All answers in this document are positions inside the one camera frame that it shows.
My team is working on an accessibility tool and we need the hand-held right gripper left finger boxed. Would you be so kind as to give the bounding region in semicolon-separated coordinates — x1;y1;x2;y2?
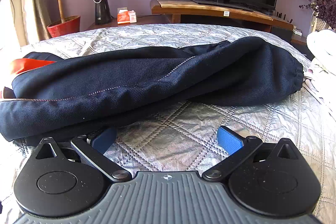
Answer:
35;127;132;183

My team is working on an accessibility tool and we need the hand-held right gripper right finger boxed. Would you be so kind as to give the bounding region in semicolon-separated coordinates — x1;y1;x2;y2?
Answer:
202;126;300;179

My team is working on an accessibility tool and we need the navy jacket with orange panel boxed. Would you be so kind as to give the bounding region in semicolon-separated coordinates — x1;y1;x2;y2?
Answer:
0;36;305;146

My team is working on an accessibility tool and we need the silver quilted bedspread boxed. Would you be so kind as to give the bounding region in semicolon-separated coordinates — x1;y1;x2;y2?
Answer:
0;23;336;224

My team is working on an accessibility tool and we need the pink folded garment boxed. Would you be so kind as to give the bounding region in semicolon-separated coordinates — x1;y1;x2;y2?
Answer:
302;68;336;109

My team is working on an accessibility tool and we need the red glazed plant pot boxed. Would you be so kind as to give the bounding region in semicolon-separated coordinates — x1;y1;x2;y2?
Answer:
47;15;81;38

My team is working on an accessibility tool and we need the beige folded garment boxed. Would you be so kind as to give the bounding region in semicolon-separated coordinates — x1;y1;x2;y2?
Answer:
312;56;336;75

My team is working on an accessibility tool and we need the orange and white tissue box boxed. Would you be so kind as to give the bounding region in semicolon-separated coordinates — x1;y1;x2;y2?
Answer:
117;10;138;24

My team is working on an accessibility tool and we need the black cone-shaped appliance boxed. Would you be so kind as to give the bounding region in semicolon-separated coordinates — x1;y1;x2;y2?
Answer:
93;0;112;25

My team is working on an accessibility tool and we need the black router with antennas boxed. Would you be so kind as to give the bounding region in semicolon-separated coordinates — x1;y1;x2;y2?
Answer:
274;10;294;24

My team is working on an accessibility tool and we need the wooden television stand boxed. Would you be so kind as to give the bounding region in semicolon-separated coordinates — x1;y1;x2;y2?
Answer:
87;0;307;44

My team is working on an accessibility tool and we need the white wicker stand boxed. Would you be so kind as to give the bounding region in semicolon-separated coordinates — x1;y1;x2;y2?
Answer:
311;10;329;32

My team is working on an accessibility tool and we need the beige curtain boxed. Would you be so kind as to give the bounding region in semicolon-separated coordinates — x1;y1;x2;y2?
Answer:
21;0;52;42

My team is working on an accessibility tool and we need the black power cable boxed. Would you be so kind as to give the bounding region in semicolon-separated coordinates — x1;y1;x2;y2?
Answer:
5;0;17;39

